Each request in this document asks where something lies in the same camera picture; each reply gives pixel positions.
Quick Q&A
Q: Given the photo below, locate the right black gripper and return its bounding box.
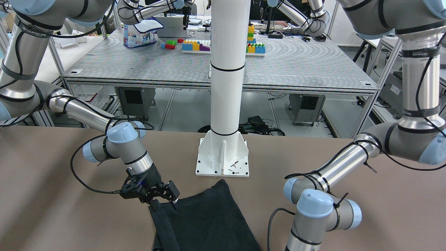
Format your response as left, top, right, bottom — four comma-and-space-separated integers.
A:
119, 164, 180, 211

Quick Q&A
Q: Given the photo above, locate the black t-shirt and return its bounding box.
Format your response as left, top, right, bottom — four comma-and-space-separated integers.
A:
149, 179, 261, 251

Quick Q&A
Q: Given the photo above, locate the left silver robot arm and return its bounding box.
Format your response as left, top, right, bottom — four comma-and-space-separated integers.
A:
283, 0, 445, 251

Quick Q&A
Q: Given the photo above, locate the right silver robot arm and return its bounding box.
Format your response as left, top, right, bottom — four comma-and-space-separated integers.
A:
1, 0, 183, 205

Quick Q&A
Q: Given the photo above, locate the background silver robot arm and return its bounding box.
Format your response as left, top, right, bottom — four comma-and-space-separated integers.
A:
117, 0, 185, 25

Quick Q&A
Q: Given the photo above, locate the blue white plastic bag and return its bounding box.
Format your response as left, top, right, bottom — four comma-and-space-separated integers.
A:
123, 18, 164, 48

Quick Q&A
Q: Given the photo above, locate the grey laptop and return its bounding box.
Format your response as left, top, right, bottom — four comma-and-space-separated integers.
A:
155, 16, 189, 38

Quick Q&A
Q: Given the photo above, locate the colourful toy block set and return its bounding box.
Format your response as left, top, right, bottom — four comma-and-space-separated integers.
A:
160, 25, 266, 56

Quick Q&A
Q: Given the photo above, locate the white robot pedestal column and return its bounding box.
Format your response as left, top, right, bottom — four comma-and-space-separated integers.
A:
195, 0, 250, 177

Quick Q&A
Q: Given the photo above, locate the aluminium frame work table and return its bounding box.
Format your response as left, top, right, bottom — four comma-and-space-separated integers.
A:
60, 30, 380, 138

